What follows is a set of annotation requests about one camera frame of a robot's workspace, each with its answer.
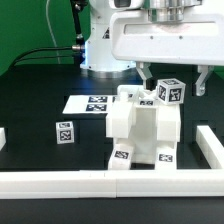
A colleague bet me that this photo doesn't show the white marker sheet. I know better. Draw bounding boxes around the white marker sheet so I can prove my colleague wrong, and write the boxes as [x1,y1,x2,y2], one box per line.
[63,95,116,114]

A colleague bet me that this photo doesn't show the black cable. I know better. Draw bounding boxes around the black cable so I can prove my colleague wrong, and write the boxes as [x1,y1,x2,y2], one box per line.
[9,0,88,69]

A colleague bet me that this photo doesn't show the white fence bar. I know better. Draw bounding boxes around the white fence bar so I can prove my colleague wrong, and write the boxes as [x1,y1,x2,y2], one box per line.
[0,170,224,199]
[0,128,6,151]
[196,125,224,170]

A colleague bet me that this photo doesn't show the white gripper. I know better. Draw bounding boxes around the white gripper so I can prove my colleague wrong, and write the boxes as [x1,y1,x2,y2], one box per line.
[110,8,224,96]

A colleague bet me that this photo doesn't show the white chair seat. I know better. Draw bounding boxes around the white chair seat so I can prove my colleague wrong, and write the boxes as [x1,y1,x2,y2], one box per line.
[106,91,181,170]

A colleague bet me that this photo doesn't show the white front fence bar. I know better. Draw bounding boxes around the white front fence bar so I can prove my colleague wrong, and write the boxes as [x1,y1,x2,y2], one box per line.
[0,170,224,199]

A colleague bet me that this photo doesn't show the white left fence bar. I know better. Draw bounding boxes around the white left fence bar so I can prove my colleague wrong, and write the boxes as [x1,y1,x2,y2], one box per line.
[0,128,6,151]

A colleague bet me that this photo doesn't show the white chair back assembly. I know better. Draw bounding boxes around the white chair back assembly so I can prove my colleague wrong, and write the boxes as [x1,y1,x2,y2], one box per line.
[108,85,181,160]

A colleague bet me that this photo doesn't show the grey cable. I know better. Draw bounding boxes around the grey cable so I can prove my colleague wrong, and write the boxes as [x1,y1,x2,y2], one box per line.
[45,0,63,65]

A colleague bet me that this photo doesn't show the white right fence bar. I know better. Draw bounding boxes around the white right fence bar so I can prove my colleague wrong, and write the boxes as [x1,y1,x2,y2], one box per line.
[196,125,224,170]

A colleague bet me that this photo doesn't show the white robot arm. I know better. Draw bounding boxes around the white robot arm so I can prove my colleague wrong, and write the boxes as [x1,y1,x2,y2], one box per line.
[78,0,224,96]

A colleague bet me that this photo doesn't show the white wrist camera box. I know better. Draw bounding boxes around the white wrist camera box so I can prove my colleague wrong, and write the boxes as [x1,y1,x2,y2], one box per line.
[109,0,150,10]

